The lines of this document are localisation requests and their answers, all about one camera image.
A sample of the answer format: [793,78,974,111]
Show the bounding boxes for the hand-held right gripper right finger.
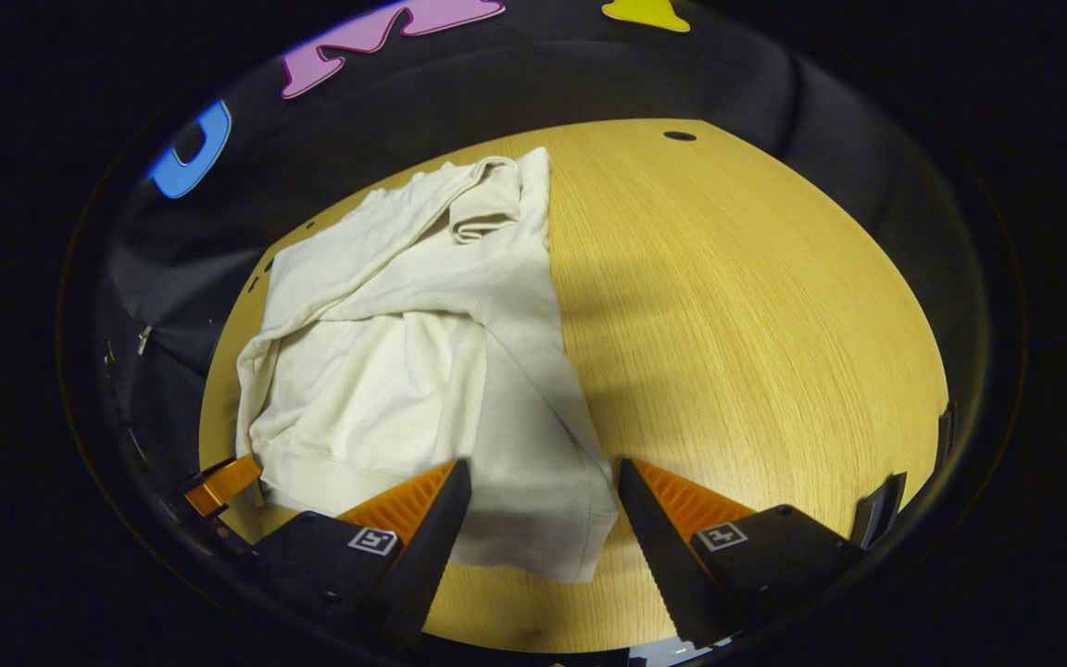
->
[617,457,868,649]

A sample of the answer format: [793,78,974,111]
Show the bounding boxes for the white sweatshirt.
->
[235,146,620,585]

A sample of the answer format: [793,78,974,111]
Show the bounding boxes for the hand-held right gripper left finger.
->
[251,459,474,649]

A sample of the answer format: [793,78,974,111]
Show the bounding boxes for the black backdrop cloth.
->
[98,0,988,446]

